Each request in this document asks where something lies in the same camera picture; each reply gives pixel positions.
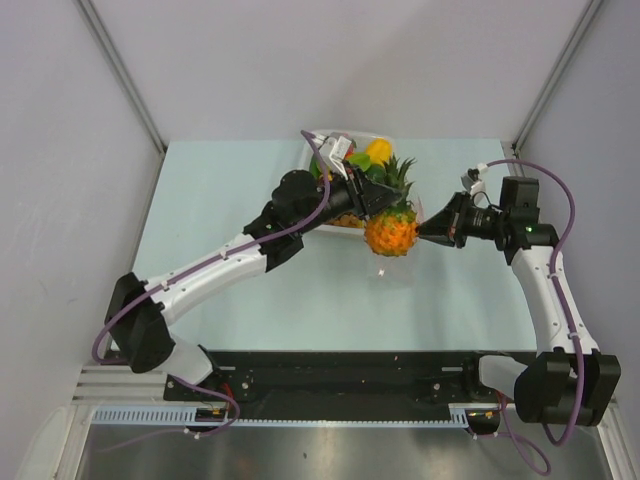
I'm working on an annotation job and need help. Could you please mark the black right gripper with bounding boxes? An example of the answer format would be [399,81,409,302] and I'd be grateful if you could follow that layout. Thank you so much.
[411,191,508,249]

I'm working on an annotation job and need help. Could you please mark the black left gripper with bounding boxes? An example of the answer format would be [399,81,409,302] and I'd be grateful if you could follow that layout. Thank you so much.
[293,159,399,236]

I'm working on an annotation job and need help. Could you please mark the orange pineapple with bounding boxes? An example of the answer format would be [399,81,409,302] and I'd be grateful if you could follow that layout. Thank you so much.
[365,155,418,257]

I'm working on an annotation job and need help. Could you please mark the green leaf vegetable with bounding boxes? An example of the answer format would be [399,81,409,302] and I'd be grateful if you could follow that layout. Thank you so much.
[346,152,372,172]

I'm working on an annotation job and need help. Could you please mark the clear zip top bag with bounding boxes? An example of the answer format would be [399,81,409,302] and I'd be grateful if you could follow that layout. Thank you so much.
[364,194,424,286]

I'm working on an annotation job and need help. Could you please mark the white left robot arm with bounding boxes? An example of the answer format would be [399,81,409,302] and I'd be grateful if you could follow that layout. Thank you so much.
[105,166,402,400]

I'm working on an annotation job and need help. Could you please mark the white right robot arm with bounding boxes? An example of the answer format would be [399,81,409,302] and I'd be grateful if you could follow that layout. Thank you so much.
[417,176,621,426]

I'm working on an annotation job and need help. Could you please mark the yellow bell pepper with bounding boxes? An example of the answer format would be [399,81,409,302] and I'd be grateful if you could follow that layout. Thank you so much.
[365,138,393,166]

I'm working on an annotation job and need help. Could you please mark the white plastic fruit tray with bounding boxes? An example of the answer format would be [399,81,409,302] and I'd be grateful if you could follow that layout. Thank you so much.
[299,130,402,233]

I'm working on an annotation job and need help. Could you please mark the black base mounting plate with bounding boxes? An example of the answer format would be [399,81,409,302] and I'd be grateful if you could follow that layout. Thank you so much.
[99,349,549,407]

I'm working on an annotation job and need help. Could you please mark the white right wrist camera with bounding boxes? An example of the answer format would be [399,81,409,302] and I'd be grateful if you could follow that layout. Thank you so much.
[461,163,489,195]

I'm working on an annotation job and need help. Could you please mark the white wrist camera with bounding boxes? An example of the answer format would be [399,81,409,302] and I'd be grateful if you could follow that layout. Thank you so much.
[461,163,489,195]
[312,132,353,178]

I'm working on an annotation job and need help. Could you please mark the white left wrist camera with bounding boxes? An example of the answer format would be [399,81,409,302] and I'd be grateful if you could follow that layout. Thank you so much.
[312,132,353,178]

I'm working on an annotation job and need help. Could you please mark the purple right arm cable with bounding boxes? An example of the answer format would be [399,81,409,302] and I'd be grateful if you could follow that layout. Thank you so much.
[479,158,589,476]

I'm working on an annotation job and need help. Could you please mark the light blue cable duct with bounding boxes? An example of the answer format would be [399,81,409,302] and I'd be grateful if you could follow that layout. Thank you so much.
[92,404,471,427]

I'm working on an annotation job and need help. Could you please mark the aluminium frame rail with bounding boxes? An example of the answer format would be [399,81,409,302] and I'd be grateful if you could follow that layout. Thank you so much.
[72,365,167,405]

